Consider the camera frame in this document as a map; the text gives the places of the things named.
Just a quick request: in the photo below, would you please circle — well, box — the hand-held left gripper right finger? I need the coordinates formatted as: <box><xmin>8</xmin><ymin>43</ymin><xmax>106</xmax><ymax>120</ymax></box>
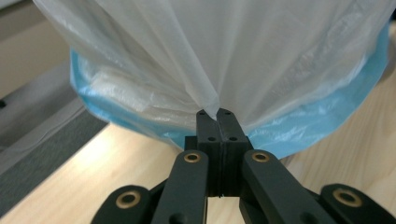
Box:
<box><xmin>216</xmin><ymin>107</ymin><xmax>255</xmax><ymax>198</ymax></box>

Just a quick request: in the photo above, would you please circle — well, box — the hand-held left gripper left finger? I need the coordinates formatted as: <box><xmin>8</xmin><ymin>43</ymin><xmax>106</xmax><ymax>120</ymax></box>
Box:
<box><xmin>184</xmin><ymin>108</ymin><xmax>223</xmax><ymax>198</ymax></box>

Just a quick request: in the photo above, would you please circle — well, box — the white plastic bag blue hem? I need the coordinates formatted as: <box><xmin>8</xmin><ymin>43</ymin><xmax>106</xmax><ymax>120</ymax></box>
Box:
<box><xmin>32</xmin><ymin>0</ymin><xmax>396</xmax><ymax>161</ymax></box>

